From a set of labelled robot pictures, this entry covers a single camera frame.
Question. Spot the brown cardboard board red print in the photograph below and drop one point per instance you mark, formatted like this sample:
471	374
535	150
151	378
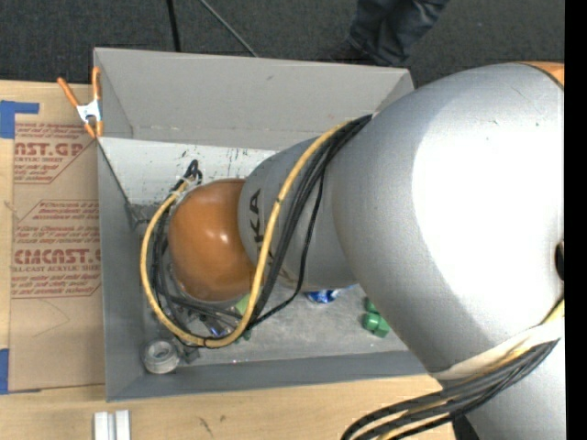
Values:
55	328

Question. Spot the person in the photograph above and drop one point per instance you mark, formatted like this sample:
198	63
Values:
394	16

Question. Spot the green toy block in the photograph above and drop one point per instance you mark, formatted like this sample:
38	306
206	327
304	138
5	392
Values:
376	324
370	306

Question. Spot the blue and white packet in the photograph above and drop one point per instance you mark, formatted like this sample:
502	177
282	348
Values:
321	296

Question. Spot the grey tape roll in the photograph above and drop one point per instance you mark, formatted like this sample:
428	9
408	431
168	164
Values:
159	356

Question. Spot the grey metal bin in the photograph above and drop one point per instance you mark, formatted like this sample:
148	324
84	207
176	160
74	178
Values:
229	94

